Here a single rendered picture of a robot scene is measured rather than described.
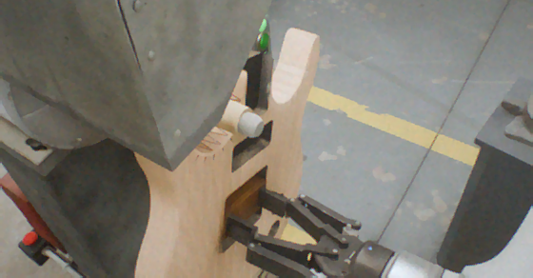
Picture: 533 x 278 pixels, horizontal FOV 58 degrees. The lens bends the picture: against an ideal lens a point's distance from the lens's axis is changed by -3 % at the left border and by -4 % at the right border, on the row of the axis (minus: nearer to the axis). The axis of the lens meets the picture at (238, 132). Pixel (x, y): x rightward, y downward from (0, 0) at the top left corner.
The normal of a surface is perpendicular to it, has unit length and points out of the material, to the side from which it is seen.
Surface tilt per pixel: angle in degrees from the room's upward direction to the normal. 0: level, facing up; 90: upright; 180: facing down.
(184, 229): 89
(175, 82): 90
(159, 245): 44
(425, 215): 0
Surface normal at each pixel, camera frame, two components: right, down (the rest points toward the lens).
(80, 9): -0.57, 0.64
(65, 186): 0.81, 0.37
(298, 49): -0.52, 0.07
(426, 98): -0.11, -0.67
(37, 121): 0.45, 0.67
